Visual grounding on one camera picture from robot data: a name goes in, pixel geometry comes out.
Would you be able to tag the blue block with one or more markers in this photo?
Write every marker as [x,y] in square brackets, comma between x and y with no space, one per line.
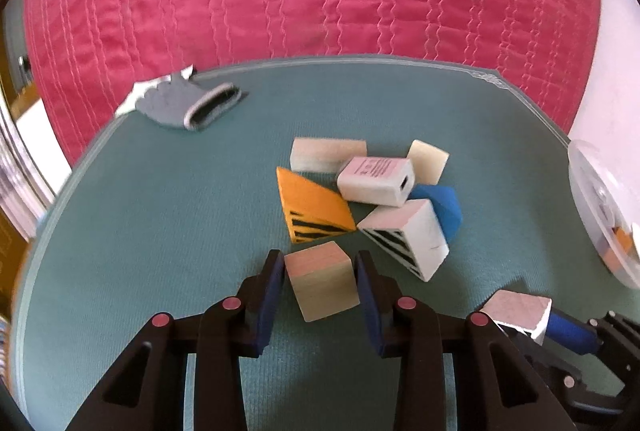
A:
[447,211]

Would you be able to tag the pale wooden cube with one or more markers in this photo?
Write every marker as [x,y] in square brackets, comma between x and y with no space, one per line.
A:
[325,286]

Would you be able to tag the white power adapter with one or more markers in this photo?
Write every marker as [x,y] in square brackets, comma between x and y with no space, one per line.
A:
[372,178]

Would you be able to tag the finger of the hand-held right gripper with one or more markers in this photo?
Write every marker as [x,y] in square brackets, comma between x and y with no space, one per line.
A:
[567,381]
[572,333]

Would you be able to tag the clear plastic container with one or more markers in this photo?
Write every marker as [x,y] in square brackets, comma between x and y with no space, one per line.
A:
[595,206]

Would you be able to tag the grey glove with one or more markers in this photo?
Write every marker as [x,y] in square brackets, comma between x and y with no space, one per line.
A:
[175,103]

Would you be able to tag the white painted block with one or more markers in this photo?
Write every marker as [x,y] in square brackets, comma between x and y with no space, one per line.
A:
[515,311]

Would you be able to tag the orange striped wedge block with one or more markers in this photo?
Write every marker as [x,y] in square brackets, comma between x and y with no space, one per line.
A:
[310,201]

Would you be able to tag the white striped block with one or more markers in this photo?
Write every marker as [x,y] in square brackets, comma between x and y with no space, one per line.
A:
[415,236]

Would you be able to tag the small beige block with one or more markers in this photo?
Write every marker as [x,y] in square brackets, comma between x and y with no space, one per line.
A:
[427,161]

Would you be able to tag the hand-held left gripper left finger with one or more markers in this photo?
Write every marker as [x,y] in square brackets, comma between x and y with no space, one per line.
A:
[267,311]

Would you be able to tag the long wooden block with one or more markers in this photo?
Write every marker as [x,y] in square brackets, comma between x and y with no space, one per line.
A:
[325,153]

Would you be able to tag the white paper sheet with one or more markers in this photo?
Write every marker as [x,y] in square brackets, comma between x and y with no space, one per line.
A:
[140,93]

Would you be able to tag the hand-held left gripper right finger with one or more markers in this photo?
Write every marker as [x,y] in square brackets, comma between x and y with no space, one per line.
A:
[371,311]

